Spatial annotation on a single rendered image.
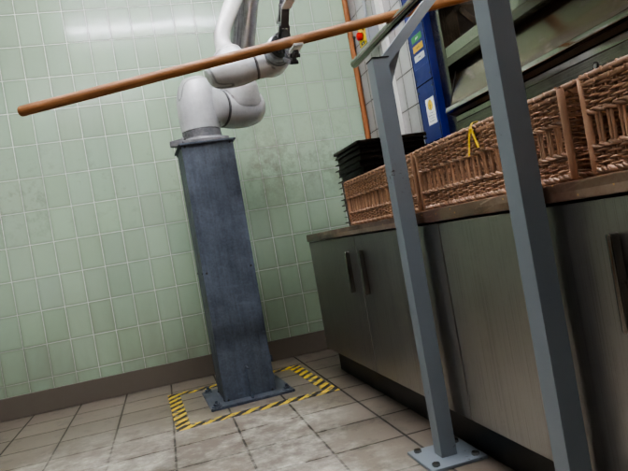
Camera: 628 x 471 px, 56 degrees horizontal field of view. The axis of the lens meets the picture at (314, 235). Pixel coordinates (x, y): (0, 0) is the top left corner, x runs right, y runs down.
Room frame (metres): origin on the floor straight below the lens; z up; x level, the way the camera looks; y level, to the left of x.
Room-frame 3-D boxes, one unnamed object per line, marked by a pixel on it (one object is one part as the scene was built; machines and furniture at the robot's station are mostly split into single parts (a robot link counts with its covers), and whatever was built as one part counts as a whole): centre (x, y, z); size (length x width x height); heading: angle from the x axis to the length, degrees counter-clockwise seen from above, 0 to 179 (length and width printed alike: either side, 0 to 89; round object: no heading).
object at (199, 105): (2.37, 0.36, 1.17); 0.18 x 0.16 x 0.22; 133
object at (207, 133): (2.35, 0.39, 1.03); 0.22 x 0.18 x 0.06; 107
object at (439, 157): (1.27, -0.58, 0.72); 0.56 x 0.49 x 0.28; 16
